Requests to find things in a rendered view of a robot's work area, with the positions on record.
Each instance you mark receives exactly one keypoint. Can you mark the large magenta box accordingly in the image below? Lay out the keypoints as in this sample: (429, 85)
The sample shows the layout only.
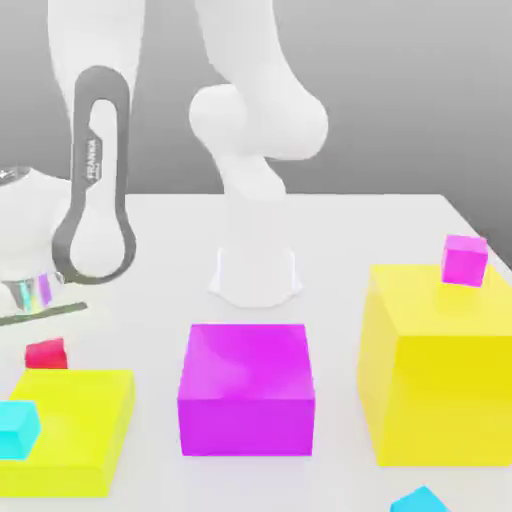
(246, 392)

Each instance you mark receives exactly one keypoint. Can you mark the large lime yellow box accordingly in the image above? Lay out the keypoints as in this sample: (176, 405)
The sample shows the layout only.
(80, 424)

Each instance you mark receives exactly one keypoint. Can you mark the small cyan cube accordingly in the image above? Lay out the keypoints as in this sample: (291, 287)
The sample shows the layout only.
(16, 430)
(420, 502)

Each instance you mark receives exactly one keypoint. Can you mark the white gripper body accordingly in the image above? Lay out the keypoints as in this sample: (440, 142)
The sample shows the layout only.
(44, 312)

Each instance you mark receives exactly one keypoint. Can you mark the small magenta cube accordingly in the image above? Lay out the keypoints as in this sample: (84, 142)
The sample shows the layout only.
(464, 262)

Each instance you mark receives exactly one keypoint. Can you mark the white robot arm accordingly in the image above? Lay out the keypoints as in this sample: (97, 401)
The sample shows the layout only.
(256, 120)

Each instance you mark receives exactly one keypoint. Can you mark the small red cube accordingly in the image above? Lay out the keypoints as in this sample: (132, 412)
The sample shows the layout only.
(44, 355)

